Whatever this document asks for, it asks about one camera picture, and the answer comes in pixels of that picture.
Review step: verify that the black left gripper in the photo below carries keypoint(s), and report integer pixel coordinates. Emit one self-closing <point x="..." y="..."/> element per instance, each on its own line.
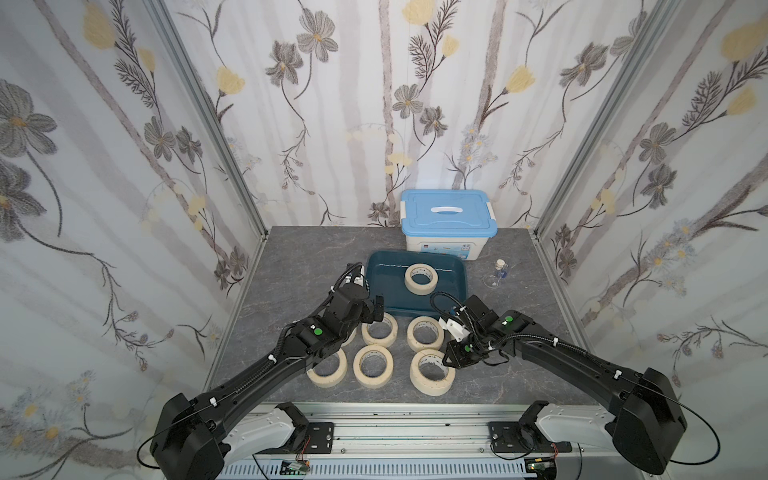
<point x="368" y="306"/>

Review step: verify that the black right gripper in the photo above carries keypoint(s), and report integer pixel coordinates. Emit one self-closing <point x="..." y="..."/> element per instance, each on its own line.
<point x="459" y="349"/>

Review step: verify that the masking tape roll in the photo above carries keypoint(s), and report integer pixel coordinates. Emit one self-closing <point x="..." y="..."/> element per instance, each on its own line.
<point x="350" y="338"/>
<point x="421" y="279"/>
<point x="382" y="333"/>
<point x="424" y="333"/>
<point x="373" y="366"/>
<point x="429" y="375"/>
<point x="330" y="372"/>

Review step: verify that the teal plastic tray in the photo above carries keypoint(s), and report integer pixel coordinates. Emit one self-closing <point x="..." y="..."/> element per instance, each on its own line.
<point x="386" y="271"/>

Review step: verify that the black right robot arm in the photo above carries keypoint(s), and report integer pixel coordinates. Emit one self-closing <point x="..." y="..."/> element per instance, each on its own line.
<point x="647" y="419"/>

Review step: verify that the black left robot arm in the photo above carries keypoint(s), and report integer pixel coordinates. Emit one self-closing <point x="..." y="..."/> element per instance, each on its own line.
<point x="190" y="439"/>

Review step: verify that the white box with blue lid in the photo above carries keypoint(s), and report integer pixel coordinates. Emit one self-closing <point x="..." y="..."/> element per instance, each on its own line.
<point x="449" y="222"/>

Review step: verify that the glass flask with stopper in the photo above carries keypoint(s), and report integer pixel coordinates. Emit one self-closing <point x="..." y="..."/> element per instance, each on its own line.
<point x="500" y="272"/>

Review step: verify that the small circuit board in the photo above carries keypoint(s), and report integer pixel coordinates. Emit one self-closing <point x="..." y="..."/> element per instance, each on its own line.
<point x="294" y="468"/>

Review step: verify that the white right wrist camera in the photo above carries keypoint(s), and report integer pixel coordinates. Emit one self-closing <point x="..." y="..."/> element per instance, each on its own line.
<point x="455" y="329"/>

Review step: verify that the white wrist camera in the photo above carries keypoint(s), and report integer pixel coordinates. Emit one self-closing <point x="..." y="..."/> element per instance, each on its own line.
<point x="357" y="276"/>
<point x="455" y="329"/>

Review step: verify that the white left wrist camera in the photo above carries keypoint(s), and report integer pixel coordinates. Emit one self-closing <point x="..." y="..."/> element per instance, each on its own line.
<point x="357" y="276"/>

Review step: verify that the aluminium frame rail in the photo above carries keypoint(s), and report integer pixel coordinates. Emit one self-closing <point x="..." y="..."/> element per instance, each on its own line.
<point x="403" y="442"/>

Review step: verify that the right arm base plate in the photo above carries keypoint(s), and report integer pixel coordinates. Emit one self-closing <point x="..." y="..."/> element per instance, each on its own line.
<point x="508" y="438"/>

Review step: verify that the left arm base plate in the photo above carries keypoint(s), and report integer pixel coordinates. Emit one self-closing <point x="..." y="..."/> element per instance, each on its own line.
<point x="319" y="438"/>

